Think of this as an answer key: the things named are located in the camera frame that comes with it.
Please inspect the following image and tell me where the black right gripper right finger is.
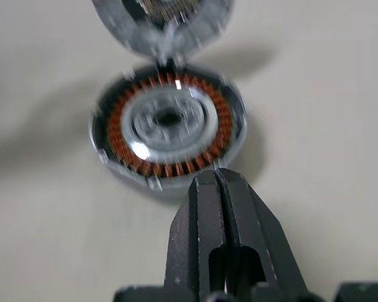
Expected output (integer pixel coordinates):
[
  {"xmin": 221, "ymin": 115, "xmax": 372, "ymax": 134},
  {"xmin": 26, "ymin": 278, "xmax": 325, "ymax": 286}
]
[{"xmin": 215, "ymin": 167, "xmax": 307, "ymax": 295}]

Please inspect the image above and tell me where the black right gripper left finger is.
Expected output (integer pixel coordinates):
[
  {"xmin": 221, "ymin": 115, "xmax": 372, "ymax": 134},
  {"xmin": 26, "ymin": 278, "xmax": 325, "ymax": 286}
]
[{"xmin": 164, "ymin": 171, "xmax": 233, "ymax": 302}]

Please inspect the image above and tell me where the small silver ring object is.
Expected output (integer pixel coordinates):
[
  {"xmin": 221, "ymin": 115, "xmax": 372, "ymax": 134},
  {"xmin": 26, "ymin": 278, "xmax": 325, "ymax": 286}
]
[{"xmin": 88, "ymin": 61, "xmax": 248, "ymax": 203}]

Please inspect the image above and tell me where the silver hinged motor lid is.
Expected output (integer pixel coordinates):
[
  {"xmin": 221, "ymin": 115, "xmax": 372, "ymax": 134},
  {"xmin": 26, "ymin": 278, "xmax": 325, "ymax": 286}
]
[{"xmin": 93, "ymin": 0, "xmax": 232, "ymax": 64}]

